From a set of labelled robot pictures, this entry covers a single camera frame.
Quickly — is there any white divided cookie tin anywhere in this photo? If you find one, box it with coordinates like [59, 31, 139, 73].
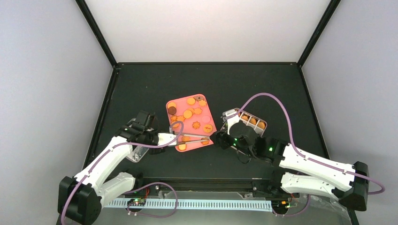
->
[222, 108, 267, 136]

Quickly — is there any white slotted cable duct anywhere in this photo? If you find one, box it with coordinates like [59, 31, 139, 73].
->
[102, 198, 273, 213]

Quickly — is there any orange rosette butter cookie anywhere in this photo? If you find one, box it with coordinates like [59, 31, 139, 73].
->
[192, 121, 201, 129]

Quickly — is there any right base circuit board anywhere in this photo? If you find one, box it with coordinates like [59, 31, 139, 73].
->
[271, 201, 297, 209]

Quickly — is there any pale round butter cookie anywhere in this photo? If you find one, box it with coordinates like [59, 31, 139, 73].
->
[177, 143, 187, 151]

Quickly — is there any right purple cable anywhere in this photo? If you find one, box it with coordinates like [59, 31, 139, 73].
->
[223, 92, 385, 218]

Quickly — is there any swirl butter cookie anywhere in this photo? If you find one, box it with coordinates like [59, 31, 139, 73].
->
[181, 136, 191, 143]

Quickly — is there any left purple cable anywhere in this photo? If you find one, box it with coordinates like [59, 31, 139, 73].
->
[61, 121, 184, 225]

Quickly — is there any clear plastic tin lid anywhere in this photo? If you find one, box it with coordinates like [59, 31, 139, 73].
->
[127, 115, 154, 163]

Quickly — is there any base circuit board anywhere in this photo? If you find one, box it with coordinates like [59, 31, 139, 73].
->
[271, 201, 297, 209]
[127, 198, 146, 208]

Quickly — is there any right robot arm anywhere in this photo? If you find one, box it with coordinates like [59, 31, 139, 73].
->
[210, 122, 369, 211]

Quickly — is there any red marked dotted cracker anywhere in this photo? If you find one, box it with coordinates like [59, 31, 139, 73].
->
[203, 124, 214, 133]

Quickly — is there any left base circuit board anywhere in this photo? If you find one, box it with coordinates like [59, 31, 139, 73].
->
[127, 198, 146, 208]

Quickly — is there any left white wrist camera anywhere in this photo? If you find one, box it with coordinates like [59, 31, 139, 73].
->
[157, 133, 178, 147]

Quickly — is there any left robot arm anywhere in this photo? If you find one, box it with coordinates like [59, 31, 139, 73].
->
[57, 111, 159, 225]

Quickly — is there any pink cookie tray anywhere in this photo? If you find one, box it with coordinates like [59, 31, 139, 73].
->
[166, 94, 217, 152]

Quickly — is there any large round sandwich cookie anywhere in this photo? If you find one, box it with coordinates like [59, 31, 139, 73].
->
[183, 109, 193, 119]

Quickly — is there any round orange cracker cookie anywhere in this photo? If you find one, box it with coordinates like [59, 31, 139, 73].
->
[186, 97, 196, 105]

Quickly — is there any dark chocolate round cookie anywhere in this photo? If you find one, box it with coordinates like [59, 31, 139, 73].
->
[167, 106, 176, 115]

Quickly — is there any chocolate chip cookie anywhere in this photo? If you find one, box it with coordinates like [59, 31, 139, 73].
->
[200, 138, 210, 145]

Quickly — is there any brown flower jam cookie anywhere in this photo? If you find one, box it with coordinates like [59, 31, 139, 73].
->
[193, 96, 204, 102]

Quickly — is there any purple cable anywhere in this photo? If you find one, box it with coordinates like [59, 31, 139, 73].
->
[223, 92, 385, 218]
[61, 121, 184, 225]

